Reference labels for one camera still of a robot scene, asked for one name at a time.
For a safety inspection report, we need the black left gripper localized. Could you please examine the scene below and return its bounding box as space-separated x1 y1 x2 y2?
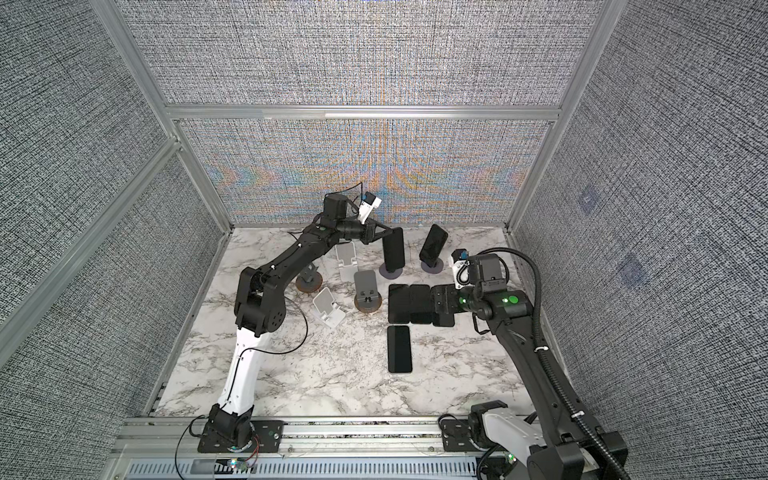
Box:
336 218 391 246

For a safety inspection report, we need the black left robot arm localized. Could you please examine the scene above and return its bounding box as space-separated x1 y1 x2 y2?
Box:
202 191 392 453

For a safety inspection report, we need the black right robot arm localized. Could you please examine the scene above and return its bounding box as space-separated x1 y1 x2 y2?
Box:
432 247 629 479

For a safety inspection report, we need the white stand back centre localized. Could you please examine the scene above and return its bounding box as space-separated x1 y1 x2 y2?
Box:
335 241 358 282

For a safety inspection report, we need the grey round stand right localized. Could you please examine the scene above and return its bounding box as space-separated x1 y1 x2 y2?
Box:
421 258 444 275

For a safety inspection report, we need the wooden round stand centre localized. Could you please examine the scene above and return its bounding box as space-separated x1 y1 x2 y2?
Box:
354 270 382 314

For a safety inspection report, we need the wooden round stand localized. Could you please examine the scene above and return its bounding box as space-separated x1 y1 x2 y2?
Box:
354 270 382 314
295 263 323 294

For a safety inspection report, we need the wooden round stand left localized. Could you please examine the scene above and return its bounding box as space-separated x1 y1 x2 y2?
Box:
295 263 323 294

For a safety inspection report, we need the white folding stand front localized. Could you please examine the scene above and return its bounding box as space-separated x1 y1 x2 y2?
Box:
312 287 346 329

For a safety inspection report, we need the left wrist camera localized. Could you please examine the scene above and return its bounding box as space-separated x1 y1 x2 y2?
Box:
357 191 382 224

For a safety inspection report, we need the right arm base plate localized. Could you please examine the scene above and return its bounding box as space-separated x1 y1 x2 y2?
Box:
437 414 481 453

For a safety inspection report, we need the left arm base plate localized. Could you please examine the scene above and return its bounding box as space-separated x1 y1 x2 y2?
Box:
197 420 285 454

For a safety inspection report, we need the aluminium front rail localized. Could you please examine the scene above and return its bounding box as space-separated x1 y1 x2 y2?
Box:
104 415 625 480

